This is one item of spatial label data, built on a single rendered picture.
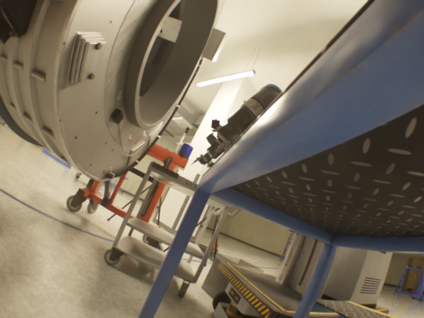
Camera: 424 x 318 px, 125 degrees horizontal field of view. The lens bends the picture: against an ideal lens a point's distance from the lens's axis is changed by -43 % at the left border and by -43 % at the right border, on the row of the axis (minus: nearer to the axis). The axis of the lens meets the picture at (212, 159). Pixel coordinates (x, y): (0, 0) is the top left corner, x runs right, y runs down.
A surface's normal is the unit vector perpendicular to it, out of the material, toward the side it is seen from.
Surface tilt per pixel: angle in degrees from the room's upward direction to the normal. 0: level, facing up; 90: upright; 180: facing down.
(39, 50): 139
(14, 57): 113
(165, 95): 84
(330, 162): 180
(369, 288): 90
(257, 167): 180
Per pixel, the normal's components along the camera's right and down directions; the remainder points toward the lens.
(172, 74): 0.05, 0.07
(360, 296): 0.21, -0.23
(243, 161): -0.40, 0.87
